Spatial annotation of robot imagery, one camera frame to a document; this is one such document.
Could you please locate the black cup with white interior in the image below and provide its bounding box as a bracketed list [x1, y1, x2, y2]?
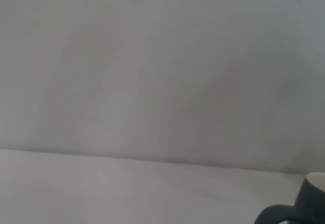
[253, 172, 325, 224]

